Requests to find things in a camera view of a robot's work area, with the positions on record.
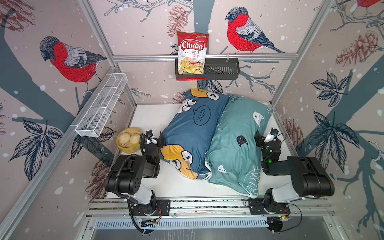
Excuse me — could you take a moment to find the blue cartoon pillow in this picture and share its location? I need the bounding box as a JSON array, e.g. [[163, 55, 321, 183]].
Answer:
[[160, 88, 229, 180]]

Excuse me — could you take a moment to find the teal cat pillow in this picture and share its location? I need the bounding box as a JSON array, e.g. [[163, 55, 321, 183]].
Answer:
[[205, 95, 276, 198]]

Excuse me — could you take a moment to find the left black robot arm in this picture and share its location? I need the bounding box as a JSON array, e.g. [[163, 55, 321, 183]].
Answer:
[[105, 131, 166, 216]]

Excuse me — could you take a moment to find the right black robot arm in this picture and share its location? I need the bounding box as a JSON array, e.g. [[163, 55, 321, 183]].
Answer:
[[254, 128, 335, 214]]

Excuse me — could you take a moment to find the right white bun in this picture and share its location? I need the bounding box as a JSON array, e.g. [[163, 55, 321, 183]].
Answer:
[[129, 134, 141, 145]]

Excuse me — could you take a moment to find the white bun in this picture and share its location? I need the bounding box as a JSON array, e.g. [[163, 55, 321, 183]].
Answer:
[[118, 133, 131, 146], [129, 134, 141, 145]]

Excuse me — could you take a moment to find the yellow bowl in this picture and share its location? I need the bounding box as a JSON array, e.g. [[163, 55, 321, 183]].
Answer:
[[116, 128, 142, 154]]

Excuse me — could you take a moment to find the left white bun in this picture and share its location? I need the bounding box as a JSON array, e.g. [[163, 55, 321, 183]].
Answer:
[[118, 133, 131, 146]]

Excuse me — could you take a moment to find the red Chuba chips bag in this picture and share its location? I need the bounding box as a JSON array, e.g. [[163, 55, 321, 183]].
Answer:
[[176, 32, 209, 81]]

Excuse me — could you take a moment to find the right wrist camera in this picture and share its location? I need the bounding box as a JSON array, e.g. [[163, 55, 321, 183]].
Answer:
[[264, 128, 279, 143]]

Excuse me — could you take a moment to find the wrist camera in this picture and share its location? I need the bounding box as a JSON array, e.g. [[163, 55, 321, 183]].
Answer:
[[146, 130, 158, 145], [264, 128, 279, 143]]

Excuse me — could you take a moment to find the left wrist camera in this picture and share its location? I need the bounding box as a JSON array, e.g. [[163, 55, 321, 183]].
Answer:
[[146, 130, 158, 145]]

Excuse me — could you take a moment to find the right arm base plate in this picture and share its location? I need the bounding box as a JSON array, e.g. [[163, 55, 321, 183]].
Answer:
[[245, 198, 291, 216]]

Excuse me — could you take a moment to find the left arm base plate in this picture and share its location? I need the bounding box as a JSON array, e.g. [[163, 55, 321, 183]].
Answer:
[[129, 200, 171, 217]]

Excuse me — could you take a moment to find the white wire mesh basket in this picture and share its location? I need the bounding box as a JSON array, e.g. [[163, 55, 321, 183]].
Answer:
[[75, 73, 128, 138]]

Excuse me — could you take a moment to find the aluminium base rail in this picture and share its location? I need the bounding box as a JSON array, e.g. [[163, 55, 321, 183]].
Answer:
[[85, 197, 336, 219]]

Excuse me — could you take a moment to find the black wall basket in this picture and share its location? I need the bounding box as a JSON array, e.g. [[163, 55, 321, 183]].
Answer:
[[175, 58, 240, 81]]

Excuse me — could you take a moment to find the aluminium frame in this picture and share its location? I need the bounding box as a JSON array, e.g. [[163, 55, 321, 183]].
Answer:
[[1, 1, 333, 240]]

